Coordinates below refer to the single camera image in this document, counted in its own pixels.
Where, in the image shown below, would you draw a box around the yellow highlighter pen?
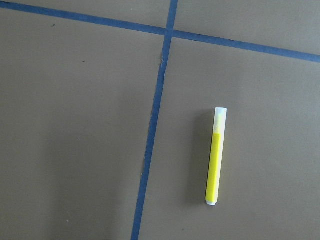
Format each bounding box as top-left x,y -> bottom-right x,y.
205,107 -> 227,206

